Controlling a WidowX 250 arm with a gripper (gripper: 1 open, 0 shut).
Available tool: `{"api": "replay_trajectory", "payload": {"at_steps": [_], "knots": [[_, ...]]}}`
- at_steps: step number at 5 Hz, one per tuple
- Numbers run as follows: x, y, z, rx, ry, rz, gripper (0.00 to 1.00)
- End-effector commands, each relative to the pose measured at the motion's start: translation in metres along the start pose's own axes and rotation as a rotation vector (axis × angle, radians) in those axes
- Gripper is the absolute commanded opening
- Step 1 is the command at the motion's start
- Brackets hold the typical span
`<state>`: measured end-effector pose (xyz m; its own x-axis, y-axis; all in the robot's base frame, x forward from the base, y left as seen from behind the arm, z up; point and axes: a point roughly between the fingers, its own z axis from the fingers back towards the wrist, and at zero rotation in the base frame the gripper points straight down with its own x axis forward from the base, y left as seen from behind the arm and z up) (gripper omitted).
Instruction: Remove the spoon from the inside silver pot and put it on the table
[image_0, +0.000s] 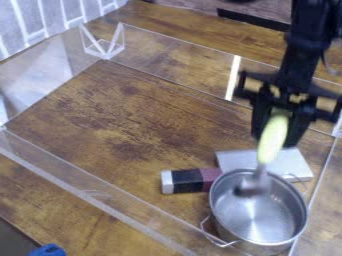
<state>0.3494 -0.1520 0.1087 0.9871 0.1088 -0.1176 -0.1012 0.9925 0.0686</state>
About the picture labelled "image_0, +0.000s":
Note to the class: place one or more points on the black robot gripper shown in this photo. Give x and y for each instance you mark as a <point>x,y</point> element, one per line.
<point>290,90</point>

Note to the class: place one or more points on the yellow handled metal spoon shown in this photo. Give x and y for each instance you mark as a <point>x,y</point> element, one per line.
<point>270,144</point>

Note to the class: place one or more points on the small silver pot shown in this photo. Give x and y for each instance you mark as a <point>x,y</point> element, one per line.
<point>259,224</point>

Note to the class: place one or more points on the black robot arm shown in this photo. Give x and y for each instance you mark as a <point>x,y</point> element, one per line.
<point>315,21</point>

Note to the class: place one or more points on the grey flat metal box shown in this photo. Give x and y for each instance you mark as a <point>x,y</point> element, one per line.
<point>290,164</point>

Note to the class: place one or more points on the clear acrylic barrier panel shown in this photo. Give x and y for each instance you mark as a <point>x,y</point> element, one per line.
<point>104,123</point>

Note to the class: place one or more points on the black and silver block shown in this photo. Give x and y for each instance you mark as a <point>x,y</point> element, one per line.
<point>188,180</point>

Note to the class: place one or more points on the blue object at corner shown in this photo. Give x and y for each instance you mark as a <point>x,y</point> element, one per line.
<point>48,250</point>

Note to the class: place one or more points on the black strip on wall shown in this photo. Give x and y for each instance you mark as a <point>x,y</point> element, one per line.
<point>254,20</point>

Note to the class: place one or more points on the clear acrylic corner bracket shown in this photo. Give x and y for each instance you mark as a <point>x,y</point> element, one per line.
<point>101,48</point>

